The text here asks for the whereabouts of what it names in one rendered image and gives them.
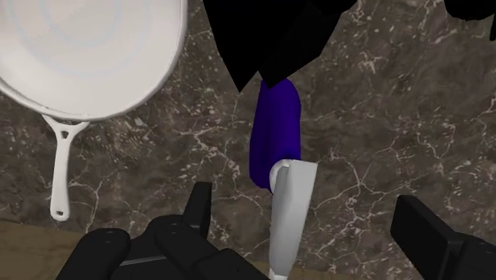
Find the white frying pan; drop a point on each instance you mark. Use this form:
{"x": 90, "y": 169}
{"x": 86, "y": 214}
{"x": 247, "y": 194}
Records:
{"x": 85, "y": 54}

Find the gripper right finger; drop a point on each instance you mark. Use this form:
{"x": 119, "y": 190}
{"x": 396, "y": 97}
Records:
{"x": 430, "y": 236}

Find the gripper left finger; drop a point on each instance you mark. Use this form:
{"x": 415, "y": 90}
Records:
{"x": 174, "y": 248}

